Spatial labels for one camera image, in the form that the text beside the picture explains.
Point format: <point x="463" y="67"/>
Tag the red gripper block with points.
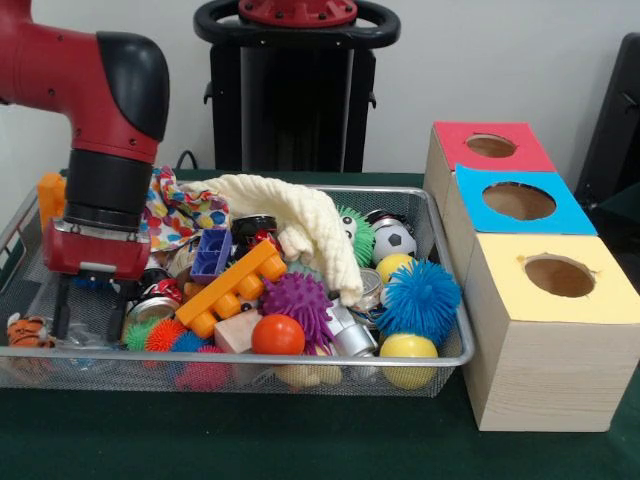
<point x="95" y="250"/>

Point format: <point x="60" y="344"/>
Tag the orange toy building block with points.
<point x="50" y="195"/>
<point x="230" y="290"/>

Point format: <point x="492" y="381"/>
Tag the colourful patterned cloth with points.
<point x="185" y="215"/>

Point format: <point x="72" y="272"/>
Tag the cream knitted cloth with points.
<point x="310" y="220"/>

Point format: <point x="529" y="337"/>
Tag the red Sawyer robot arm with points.
<point x="90" y="90"/>

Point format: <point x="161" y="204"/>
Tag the shallow clear mesh bin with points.
<point x="330" y="378"/>

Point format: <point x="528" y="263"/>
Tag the wooden box with three holes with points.
<point x="540" y="370"/>

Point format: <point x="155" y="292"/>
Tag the dark metal can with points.
<point x="152" y="305"/>

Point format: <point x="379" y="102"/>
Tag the orange tiger striped toy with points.
<point x="30" y="330"/>

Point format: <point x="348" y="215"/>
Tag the purple toy building block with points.
<point x="211" y="255"/>

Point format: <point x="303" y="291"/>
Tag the orange ball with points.
<point x="278" y="335"/>

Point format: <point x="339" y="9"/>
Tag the purple spiky ball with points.
<point x="297" y="307"/>

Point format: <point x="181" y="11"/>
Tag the dark green table cloth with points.
<point x="300" y="440"/>

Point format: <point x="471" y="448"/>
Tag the small soccer ball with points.
<point x="395" y="240"/>

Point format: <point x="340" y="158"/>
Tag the yellow ball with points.
<point x="410" y="350"/>

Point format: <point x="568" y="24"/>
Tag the large blue spiky ball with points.
<point x="421" y="300"/>

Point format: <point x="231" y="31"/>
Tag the black chair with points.
<point x="615" y="130"/>

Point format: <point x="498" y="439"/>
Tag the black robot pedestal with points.
<point x="300" y="100"/>

